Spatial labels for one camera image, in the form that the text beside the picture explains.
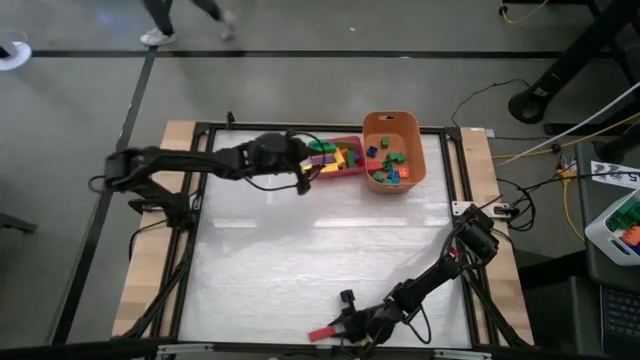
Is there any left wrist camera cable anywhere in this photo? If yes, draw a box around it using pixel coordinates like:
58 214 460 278
243 130 325 194

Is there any orange plastic bin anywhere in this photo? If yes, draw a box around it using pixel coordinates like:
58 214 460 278
361 110 428 196

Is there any black floor cable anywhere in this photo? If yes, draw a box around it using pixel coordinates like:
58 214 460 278
451 77 534 129

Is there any black metal table frame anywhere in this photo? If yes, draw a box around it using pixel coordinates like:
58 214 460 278
119 112 531 351

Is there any black furniture leg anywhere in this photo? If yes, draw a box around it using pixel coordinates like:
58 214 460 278
0 211 39 235

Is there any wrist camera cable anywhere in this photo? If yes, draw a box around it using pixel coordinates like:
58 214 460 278
405 302 433 347
243 130 325 194

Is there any white cable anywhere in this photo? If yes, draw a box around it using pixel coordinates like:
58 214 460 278
494 82 640 169

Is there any white round stand base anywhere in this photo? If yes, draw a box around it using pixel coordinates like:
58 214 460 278
0 29 33 72

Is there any silver corner bracket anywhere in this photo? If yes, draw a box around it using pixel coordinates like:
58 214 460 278
433 348 494 360
156 342 215 359

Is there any person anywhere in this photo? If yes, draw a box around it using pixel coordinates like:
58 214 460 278
138 0 237 48

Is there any white plastic bin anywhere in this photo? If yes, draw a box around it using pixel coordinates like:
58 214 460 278
583 188 640 267

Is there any silver mounting plate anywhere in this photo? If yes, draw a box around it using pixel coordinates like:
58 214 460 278
451 199 512 221

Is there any yellow floor cable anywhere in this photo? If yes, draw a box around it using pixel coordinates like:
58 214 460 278
498 0 550 25

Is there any black stand with round base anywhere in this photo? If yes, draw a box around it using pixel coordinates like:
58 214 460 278
507 0 640 125

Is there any dark grey side table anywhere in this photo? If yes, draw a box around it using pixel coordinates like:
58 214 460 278
519 142 640 360

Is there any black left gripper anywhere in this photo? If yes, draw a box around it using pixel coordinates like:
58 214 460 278
244 132 315 197

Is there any printed paper sheet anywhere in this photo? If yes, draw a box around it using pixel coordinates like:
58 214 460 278
589 159 640 191

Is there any short yellow cable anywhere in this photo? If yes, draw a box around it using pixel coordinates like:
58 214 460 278
557 167 587 244

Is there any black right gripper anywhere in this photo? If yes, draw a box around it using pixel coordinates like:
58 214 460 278
333 299 409 346

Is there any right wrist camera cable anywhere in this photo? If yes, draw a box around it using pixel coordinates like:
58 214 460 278
405 302 433 347

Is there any black keyboard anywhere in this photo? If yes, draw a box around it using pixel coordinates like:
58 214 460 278
599 284 640 357

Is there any long yellow cable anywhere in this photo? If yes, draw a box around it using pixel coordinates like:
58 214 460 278
492 113 640 160

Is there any red long block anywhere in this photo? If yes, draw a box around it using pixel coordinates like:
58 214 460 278
306 327 338 344

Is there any pink plastic bin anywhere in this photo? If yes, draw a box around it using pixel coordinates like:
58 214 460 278
306 135 367 181

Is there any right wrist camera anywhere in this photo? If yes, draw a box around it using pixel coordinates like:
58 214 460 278
339 288 357 321

